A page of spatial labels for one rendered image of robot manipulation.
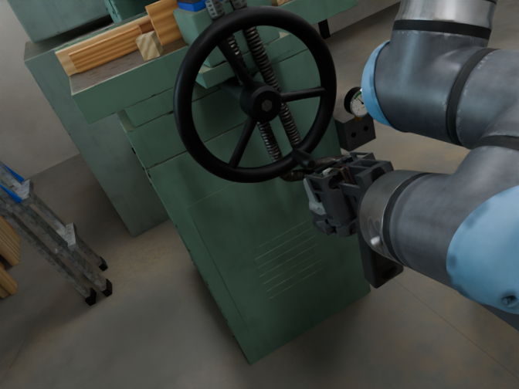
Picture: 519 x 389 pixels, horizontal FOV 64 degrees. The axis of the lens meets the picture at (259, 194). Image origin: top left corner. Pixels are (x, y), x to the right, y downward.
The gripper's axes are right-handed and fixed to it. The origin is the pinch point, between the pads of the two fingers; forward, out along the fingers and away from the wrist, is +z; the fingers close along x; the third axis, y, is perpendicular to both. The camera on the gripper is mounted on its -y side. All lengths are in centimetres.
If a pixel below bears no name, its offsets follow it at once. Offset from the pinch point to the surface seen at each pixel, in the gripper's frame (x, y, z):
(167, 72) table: 8.7, 28.4, 25.1
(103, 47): 17, 39, 38
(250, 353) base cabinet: 19, -49, 53
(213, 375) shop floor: 32, -52, 59
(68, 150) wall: 68, 34, 278
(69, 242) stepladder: 60, -4, 112
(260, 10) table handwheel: -5.0, 28.9, 5.1
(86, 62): 21, 38, 38
